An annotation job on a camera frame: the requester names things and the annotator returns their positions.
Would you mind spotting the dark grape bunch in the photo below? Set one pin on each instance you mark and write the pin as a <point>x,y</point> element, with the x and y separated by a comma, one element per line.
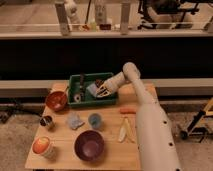
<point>99,82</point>

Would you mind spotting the red-brown bowl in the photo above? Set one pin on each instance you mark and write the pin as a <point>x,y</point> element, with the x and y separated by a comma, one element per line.
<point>52,101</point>

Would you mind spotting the blue-grey sponge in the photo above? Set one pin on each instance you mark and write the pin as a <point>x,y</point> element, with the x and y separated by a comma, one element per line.
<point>92,89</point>

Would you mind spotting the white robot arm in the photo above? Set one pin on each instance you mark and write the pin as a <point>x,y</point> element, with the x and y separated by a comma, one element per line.
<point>157,149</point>

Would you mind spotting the yellow banana peel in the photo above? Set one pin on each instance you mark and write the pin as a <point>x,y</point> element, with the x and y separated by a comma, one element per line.
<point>126,131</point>

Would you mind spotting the metal cup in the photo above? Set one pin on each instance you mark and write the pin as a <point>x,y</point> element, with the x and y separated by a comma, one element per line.
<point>47,122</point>

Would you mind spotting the crumpled grey cloth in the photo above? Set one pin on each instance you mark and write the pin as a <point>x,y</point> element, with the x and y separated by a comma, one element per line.
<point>74,121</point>

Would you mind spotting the orange carrot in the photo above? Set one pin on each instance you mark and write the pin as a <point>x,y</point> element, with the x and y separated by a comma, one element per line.
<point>127,111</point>

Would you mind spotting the wooden spoon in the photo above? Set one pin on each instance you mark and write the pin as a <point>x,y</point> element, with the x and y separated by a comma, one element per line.
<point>64,94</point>

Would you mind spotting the purple bowl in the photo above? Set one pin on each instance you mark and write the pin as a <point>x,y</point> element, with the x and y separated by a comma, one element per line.
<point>89,145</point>

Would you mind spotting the yellow black stand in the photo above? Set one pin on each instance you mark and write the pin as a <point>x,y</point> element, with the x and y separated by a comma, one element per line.
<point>201,125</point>

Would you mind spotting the small blue cup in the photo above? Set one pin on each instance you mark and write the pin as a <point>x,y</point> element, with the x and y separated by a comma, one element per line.
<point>95,121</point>

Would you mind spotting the apple in white cup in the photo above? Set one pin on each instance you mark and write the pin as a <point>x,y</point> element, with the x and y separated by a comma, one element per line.
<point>43,146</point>

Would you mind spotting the green plastic tray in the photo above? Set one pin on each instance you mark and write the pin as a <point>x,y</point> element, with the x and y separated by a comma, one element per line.
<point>89,100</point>

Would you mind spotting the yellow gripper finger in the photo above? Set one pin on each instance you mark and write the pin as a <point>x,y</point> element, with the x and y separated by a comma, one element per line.
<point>101,89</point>
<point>104,93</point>

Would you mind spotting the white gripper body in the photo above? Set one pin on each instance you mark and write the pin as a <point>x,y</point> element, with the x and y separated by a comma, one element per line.
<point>115,82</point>

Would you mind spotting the black-handled kitchen tool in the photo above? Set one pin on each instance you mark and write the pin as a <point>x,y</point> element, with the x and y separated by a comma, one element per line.
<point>79,97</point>

